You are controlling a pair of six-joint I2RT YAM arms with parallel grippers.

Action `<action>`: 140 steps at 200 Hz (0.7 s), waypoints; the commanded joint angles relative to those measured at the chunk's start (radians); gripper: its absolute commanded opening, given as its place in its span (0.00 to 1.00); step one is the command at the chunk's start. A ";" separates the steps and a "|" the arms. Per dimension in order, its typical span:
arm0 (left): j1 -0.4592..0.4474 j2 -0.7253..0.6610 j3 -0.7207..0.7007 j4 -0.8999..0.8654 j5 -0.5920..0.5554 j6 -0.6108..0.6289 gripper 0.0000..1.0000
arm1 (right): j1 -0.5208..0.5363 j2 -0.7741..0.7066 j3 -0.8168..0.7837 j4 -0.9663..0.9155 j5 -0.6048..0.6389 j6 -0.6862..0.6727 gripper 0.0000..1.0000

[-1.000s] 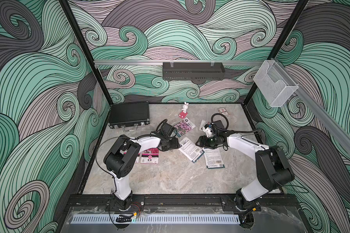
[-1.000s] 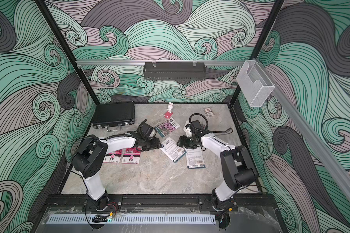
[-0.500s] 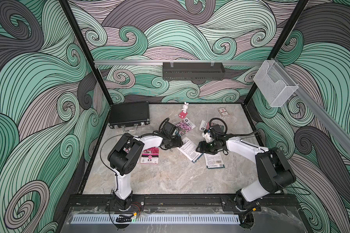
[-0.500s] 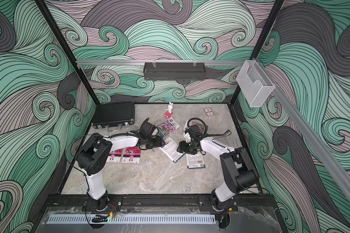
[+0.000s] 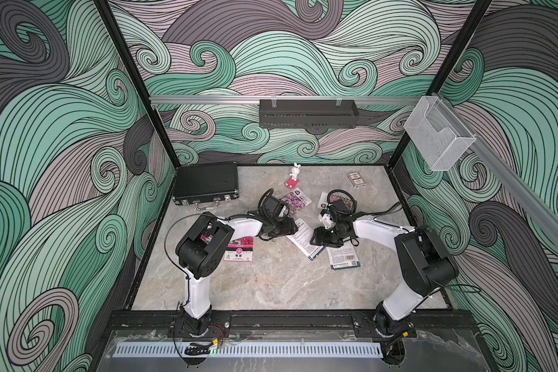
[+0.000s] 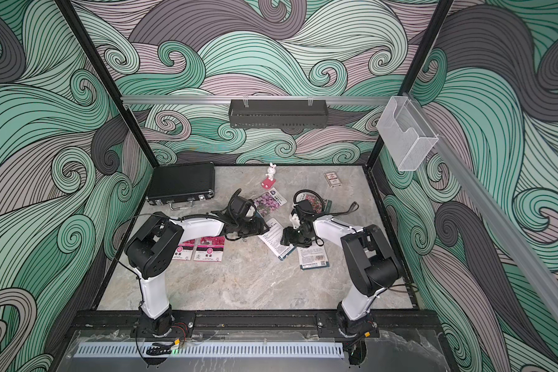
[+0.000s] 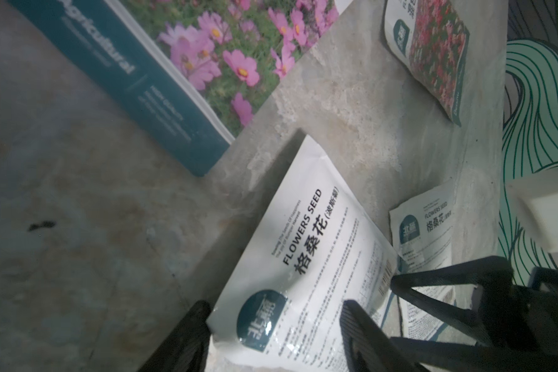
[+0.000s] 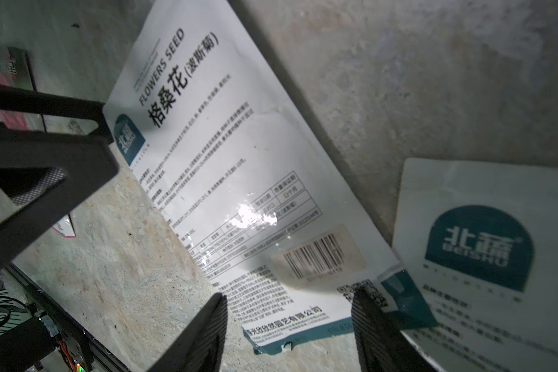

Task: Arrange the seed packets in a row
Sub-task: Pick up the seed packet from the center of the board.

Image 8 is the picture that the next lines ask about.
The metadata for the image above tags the white teal seed packet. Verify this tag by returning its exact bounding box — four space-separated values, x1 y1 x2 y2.
393 158 558 371

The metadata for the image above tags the black front rail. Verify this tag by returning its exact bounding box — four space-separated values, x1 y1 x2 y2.
5 263 129 372

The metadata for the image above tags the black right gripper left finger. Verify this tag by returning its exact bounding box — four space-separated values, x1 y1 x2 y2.
149 293 228 372

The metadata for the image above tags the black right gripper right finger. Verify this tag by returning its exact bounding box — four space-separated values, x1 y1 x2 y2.
351 289 435 372

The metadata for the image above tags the white back seed packet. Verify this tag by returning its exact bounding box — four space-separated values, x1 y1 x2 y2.
103 1 437 355

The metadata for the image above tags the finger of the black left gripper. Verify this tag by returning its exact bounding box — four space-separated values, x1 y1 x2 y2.
0 85 119 271

